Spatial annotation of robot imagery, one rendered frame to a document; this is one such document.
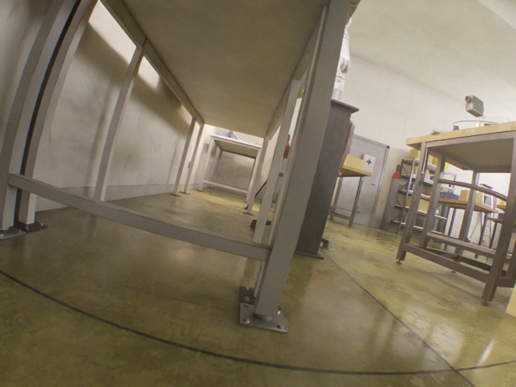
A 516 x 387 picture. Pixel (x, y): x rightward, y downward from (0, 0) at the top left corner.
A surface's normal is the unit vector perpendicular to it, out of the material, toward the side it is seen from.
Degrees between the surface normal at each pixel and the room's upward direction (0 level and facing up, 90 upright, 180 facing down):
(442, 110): 90
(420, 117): 90
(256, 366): 0
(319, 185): 90
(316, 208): 90
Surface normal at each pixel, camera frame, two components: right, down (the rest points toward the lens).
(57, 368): 0.25, -0.97
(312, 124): 0.04, 0.04
